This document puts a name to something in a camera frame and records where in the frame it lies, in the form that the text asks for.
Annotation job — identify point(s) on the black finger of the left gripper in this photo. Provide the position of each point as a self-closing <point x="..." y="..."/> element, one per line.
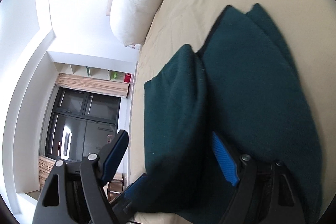
<point x="122" y="205"/>

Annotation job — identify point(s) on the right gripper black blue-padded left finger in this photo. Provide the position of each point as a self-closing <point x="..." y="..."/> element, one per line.
<point x="73" y="191"/>

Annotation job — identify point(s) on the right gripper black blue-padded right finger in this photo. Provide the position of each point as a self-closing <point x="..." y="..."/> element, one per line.
<point x="263" y="192"/>

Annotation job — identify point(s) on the dark green knit sweater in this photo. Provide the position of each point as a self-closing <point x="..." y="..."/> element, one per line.
<point x="242" y="85"/>

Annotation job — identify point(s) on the red box on shelf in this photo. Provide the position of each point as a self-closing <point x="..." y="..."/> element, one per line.
<point x="127" y="78"/>

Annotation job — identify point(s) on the beige bed sheet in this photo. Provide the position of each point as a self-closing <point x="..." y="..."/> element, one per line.
<point x="308" y="27"/>

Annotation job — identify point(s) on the white pillow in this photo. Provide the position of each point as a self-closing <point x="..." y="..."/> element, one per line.
<point x="130" y="20"/>

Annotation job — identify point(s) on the white wall shelf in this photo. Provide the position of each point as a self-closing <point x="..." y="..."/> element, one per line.
<point x="86" y="71"/>

